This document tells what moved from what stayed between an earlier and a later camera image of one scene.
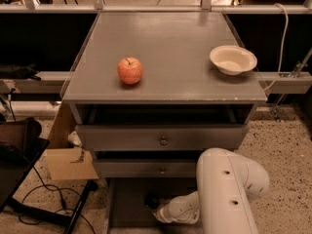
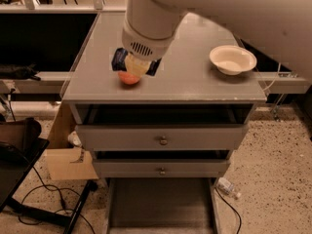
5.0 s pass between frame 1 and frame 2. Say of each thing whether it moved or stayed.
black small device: moved
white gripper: moved
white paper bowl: stayed
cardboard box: stayed
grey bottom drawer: stayed
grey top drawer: stayed
